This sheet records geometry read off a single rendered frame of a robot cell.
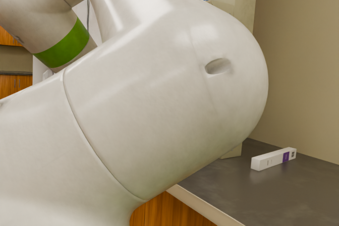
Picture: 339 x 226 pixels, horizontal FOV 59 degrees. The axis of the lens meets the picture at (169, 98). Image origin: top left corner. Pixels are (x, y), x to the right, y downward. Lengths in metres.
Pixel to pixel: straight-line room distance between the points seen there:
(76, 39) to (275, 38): 1.12
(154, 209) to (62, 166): 0.90
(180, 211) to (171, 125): 0.79
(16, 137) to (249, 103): 0.16
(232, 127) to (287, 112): 1.29
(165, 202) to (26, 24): 0.69
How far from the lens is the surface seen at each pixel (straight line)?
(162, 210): 1.06
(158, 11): 0.23
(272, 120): 1.55
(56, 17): 0.60
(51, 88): 0.23
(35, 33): 0.60
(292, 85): 1.48
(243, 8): 1.19
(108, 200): 0.22
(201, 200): 0.83
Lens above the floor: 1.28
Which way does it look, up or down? 6 degrees down
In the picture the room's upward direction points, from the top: 4 degrees clockwise
